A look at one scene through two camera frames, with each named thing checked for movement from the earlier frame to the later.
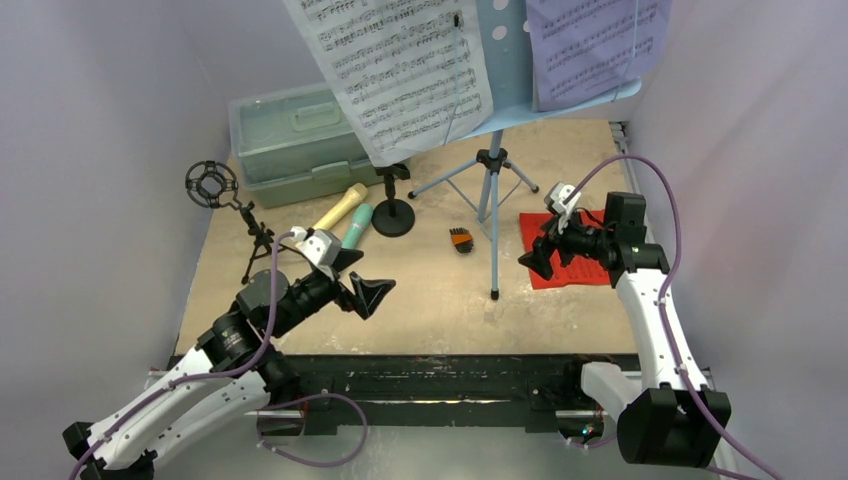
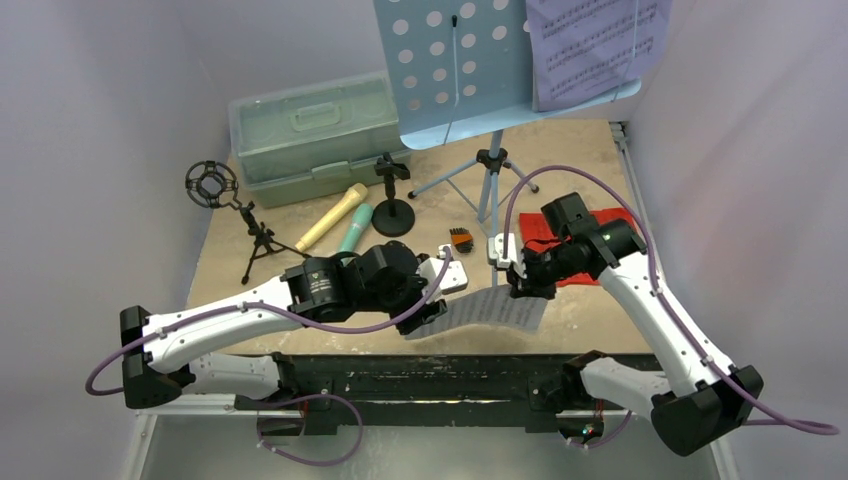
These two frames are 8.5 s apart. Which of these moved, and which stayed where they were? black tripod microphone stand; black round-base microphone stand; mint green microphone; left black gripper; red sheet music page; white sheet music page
Moved: white sheet music page; left black gripper
Stayed: red sheet music page; mint green microphone; black tripod microphone stand; black round-base microphone stand
